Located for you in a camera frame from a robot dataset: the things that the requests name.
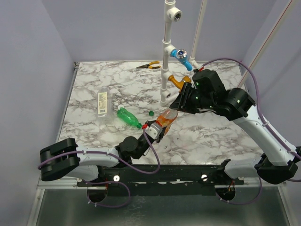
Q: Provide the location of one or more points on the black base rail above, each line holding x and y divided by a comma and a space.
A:
169, 180

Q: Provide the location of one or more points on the brass yellow faucet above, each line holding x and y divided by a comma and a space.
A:
179, 84

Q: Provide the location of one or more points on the orange label tea bottle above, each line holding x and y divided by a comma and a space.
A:
166, 119

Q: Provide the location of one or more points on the green plastic bottle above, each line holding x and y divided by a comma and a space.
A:
128, 118

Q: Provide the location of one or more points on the white PVC pipe frame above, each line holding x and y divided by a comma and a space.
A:
171, 15

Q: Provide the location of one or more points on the clear square water bottle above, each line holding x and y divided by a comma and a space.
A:
104, 103

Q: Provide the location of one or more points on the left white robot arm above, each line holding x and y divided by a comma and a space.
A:
66, 158

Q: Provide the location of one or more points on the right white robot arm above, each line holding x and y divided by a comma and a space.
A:
278, 161

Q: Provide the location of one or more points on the yellow handled pliers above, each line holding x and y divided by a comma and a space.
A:
151, 65

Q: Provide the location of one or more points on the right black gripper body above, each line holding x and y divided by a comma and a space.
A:
184, 100

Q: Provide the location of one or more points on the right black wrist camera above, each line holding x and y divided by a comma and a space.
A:
207, 81

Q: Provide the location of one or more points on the blue plastic faucet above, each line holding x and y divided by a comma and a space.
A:
182, 56

